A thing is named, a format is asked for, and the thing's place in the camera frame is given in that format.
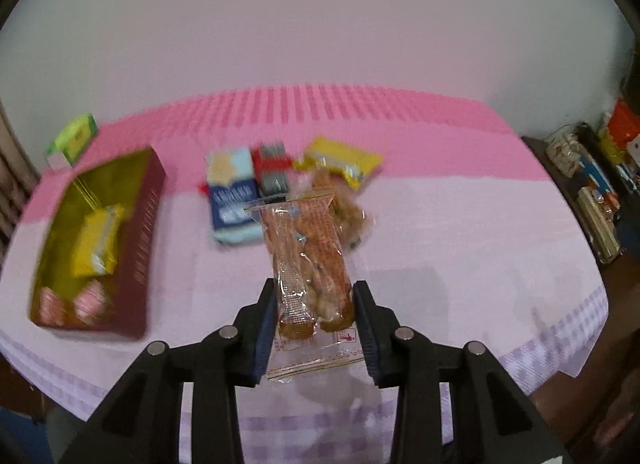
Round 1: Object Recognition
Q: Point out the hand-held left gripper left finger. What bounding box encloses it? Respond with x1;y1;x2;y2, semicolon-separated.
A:
57;278;277;464

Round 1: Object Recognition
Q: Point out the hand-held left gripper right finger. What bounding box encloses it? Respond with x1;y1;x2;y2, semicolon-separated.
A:
351;281;576;464

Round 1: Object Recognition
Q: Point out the clear packet of orange snacks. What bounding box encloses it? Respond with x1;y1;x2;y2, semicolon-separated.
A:
243;192;368;382

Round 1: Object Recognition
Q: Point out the clear packet of brown snacks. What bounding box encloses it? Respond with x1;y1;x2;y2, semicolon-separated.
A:
312;169;376;249

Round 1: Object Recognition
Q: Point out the blue snack packet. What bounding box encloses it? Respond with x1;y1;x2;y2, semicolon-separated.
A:
206;148;263;247

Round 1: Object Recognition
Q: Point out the maroon tin box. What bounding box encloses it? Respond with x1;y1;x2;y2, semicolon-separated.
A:
27;146;167;342

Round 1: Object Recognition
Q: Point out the grey snack packet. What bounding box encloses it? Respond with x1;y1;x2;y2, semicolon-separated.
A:
251;142;296;199

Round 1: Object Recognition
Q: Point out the yellow snack packet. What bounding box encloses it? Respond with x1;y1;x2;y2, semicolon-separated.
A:
70;204;126;279
294;136;385;191

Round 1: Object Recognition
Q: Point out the pink checked tablecloth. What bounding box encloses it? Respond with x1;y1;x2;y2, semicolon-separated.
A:
0;84;608;464

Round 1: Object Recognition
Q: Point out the pink snack packet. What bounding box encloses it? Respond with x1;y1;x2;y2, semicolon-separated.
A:
37;286;71;325
72;280;113;322

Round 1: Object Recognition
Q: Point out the cluttered dark shelf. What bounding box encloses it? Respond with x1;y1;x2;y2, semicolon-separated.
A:
520;94;640;265

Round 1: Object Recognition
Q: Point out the green tissue box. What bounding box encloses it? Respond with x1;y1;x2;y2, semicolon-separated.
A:
44;114;98;172

